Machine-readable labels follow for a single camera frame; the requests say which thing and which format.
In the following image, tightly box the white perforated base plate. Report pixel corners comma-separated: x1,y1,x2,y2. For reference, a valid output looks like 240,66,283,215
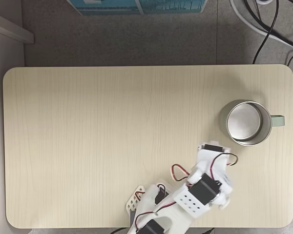
124,185,147,213

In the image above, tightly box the thick white cable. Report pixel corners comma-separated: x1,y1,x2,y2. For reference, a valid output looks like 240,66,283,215
229,0,293,51

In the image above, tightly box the white ledge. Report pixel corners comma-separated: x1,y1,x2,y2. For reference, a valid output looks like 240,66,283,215
0,10,35,45

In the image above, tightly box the steel cup with green handle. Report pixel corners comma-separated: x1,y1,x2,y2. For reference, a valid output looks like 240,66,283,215
219,99,286,147

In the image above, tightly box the blue printed box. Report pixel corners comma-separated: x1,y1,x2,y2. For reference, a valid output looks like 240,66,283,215
67,0,209,16

